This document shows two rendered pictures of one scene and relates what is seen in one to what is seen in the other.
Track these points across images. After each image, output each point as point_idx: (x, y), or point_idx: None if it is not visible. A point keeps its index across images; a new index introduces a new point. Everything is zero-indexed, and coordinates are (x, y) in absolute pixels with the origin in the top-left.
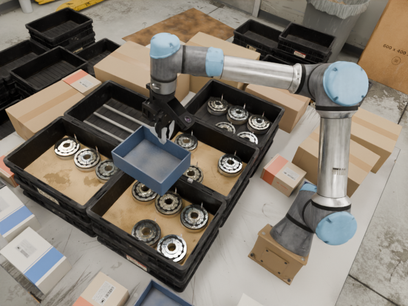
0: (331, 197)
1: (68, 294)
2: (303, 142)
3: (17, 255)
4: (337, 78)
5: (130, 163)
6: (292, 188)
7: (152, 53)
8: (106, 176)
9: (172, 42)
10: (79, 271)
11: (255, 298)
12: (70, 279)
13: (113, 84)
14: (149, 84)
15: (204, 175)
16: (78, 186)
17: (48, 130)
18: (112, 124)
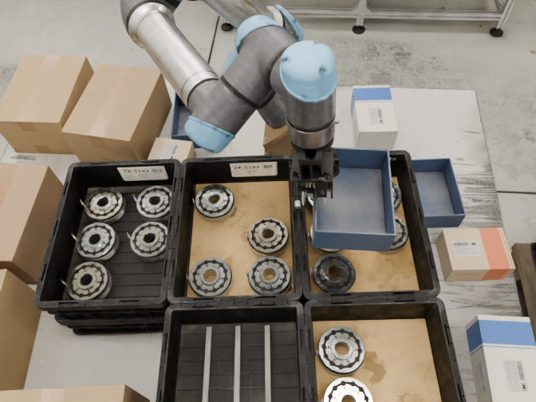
0: (273, 16)
1: (489, 303)
2: (120, 138)
3: (530, 376)
4: None
5: (392, 198)
6: (192, 143)
7: (334, 80)
8: (356, 340)
9: (310, 42)
10: (461, 313)
11: (341, 139)
12: (476, 315)
13: None
14: (317, 156)
15: (250, 226)
16: (396, 379)
17: None
18: None
